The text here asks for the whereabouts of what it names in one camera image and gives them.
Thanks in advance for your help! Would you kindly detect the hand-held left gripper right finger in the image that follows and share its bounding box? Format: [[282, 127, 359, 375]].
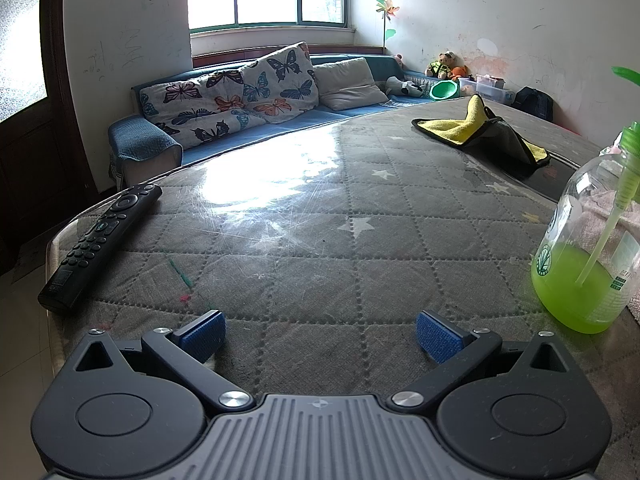
[[389, 310, 571, 413]]

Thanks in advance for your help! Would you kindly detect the clear pump bottle green liquid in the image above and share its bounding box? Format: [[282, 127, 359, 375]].
[[531, 66, 640, 335]]

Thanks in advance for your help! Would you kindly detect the flower toy on stem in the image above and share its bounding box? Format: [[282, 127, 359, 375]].
[[375, 0, 401, 56]]

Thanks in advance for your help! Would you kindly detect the black and white plush toy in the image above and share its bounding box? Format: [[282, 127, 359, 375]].
[[384, 76, 427, 98]]

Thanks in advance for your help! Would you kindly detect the clear storage box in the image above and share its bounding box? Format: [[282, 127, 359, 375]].
[[457, 74, 516, 107]]

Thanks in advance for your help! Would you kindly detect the green plastic basin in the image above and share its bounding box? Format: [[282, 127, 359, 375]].
[[429, 80, 461, 102]]

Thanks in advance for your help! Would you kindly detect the yellow and black cloth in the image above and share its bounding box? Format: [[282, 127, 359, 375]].
[[411, 94, 552, 166]]

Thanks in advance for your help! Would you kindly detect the beige pillow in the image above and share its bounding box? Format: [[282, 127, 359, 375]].
[[313, 57, 390, 112]]

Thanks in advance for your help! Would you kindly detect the grey quilted star table cover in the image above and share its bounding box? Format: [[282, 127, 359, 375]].
[[47, 97, 640, 461]]

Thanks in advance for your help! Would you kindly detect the dark wooden door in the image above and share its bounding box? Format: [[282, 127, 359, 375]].
[[0, 0, 123, 276]]

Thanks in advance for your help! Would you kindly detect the butterfly print square pillow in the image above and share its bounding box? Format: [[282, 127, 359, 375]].
[[241, 41, 321, 125]]

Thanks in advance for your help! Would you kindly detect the black backpack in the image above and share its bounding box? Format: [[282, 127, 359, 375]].
[[512, 86, 555, 123]]

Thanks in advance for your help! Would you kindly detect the blue sofa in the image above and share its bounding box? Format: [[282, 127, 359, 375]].
[[107, 50, 466, 171]]

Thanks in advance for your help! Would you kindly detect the butterfly print long cushion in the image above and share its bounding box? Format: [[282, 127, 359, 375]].
[[139, 69, 268, 145]]

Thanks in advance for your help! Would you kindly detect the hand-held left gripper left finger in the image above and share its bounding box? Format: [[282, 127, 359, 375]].
[[74, 310, 255, 413]]

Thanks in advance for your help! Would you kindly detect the teddy bear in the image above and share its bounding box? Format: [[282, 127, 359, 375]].
[[425, 51, 457, 81]]

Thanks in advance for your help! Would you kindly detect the black remote control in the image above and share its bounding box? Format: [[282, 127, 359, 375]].
[[38, 184, 163, 315]]

